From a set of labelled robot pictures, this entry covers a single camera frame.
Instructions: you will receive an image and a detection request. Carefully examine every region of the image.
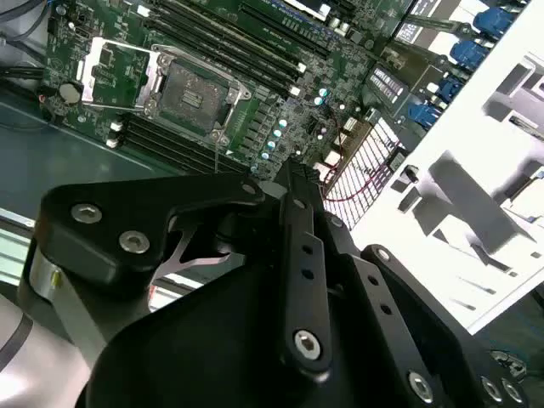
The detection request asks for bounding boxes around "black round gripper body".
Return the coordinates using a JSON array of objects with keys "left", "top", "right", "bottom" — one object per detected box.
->
[{"left": 82, "top": 253, "right": 410, "bottom": 408}]

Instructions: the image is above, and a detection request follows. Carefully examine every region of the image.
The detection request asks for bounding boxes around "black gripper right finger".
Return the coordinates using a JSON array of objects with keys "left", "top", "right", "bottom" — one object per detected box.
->
[{"left": 297, "top": 163, "right": 532, "bottom": 408}]

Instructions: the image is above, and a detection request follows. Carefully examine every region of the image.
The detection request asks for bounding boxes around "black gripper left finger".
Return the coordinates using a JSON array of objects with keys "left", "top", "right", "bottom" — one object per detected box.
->
[{"left": 36, "top": 159, "right": 335, "bottom": 378}]

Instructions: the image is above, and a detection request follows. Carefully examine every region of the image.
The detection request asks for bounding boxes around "metal socket cover frame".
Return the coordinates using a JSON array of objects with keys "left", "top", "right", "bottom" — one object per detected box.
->
[{"left": 78, "top": 37, "right": 166, "bottom": 114}]

